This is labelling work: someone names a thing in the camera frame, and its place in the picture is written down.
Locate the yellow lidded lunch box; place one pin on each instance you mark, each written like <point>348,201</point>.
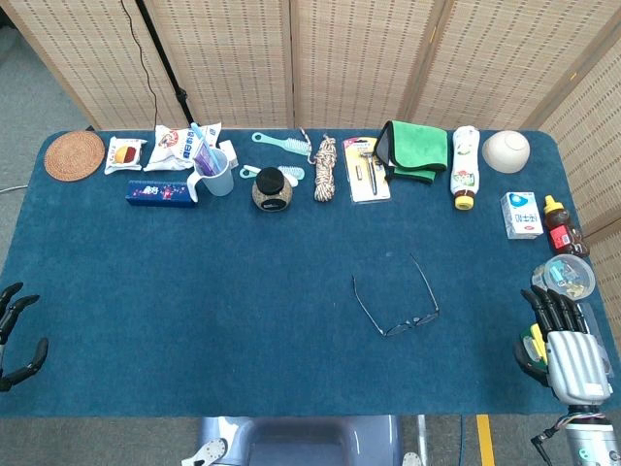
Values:
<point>536,337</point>

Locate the light blue toothbrush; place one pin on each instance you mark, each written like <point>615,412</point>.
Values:
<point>196,131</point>

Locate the bamboo folding screen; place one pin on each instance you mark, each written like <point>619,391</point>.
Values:
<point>339,58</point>

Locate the green cloth black trim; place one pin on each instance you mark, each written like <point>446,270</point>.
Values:
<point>417,145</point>

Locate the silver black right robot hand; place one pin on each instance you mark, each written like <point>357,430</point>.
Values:
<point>577,359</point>

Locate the black stand pole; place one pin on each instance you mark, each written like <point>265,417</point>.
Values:
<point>166,58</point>

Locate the purple toothpaste tube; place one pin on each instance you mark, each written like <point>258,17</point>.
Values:
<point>206,160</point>

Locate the beige upturned bowl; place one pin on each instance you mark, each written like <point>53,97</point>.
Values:
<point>507,150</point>

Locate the white snack bag blue print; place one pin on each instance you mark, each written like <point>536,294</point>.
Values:
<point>170,145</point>

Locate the dark blue rectangular box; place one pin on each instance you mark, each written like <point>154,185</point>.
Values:
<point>160,193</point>

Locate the white blue carton box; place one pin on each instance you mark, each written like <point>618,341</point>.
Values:
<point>521,216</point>

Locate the glass jar black lid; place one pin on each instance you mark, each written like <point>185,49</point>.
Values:
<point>271,187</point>

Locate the razor in yellow card pack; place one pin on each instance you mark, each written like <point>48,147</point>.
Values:
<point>369,170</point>

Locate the round woven rattan coaster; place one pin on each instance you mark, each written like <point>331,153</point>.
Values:
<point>74,156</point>

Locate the pale blue plastic cup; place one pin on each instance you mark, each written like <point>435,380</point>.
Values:
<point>218,182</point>

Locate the small white box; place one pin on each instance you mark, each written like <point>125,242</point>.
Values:
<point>229,148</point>

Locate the clear plastic bottle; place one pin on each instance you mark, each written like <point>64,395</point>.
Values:
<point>593,315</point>

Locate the teal white small brush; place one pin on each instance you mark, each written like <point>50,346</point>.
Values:
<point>293,171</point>

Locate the silver metal rod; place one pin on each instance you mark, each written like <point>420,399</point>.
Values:
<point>422,437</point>

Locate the white perforated base plate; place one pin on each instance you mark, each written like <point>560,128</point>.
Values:
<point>411,460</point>
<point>211,449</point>

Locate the grey blue robot torso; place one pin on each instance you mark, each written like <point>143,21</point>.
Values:
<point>301,442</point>

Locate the white snack packet yellow red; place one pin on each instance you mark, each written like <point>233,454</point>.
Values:
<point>123,155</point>

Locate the brown honey squeeze bottle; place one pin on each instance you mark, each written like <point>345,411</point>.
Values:
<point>560,228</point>

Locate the white bottle yellow cap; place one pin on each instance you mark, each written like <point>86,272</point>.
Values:
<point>465,165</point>

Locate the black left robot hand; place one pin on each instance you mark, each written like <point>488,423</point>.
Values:
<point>41,349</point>

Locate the clear round tub with clips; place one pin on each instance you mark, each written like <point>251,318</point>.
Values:
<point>567,276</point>

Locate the blue carpet table mat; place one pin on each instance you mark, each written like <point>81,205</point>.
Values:
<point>194,291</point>

